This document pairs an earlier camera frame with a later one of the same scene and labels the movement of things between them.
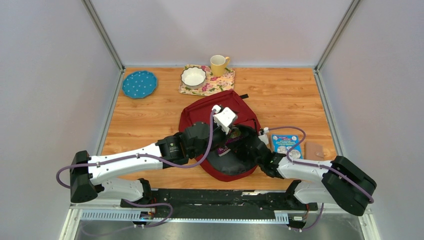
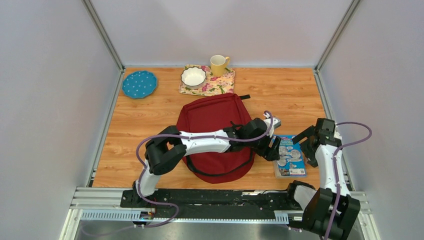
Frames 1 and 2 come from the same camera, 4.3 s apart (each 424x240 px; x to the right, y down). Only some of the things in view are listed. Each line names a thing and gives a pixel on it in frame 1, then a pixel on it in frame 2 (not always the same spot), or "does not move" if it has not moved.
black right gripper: [242, 143] → [307, 132]
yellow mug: [218, 64] does not move
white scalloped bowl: [193, 77] does not move
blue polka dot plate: [139, 84] does not move
